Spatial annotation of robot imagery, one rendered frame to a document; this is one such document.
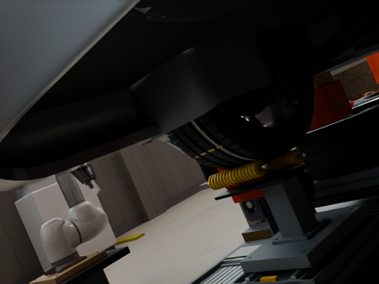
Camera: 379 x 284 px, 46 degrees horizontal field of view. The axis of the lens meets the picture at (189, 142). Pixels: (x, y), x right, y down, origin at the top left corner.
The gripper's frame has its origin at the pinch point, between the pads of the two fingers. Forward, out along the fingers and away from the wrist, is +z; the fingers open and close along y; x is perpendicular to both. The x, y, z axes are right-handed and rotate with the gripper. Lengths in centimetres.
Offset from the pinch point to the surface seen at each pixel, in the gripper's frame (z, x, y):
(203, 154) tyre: 37, 62, 10
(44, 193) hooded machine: -122, -188, -115
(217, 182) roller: 43, 51, -3
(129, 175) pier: -139, -227, -265
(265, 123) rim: 36, 71, -24
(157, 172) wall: -137, -236, -321
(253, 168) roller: 50, 67, 0
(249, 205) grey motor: 48, 26, -45
